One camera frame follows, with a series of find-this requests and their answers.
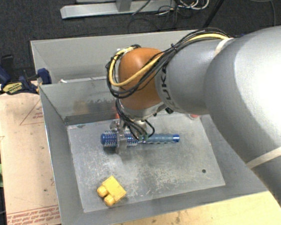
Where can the black cylinder on white bracket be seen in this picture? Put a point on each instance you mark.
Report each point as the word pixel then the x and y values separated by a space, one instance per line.
pixel 169 110

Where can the grey metal bin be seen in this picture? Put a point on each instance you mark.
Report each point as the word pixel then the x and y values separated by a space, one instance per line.
pixel 162 167

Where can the yellow toy building block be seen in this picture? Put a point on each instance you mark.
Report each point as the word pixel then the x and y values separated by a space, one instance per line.
pixel 112 189

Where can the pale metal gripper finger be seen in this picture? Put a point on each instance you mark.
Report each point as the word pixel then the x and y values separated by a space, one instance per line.
pixel 115 126
pixel 122 145

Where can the brown cardboard board, red print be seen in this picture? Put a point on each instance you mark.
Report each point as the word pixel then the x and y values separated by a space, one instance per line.
pixel 24 158

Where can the red-orange small object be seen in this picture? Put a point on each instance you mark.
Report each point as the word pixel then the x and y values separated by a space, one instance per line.
pixel 193 116

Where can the blue hairbrush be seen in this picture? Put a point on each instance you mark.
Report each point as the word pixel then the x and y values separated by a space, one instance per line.
pixel 163 138

